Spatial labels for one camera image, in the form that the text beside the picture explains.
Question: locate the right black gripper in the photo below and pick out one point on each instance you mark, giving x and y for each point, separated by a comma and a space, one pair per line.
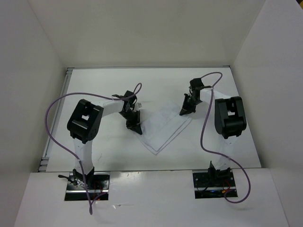
185, 109

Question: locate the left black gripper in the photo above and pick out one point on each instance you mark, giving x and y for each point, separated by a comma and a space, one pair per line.
134, 125

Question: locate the white skirt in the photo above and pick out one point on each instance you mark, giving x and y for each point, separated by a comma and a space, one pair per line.
162, 127

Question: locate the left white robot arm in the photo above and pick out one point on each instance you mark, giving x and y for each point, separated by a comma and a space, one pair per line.
84, 124

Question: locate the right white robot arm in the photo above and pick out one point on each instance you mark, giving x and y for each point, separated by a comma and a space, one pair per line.
229, 118

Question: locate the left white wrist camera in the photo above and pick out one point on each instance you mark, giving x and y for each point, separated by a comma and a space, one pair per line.
138, 105

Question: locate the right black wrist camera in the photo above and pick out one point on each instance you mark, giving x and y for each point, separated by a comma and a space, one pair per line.
196, 85

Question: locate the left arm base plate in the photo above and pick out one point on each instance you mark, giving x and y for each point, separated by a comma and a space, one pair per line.
98, 188

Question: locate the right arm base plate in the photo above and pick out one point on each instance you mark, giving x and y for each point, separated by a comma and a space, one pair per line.
204, 189

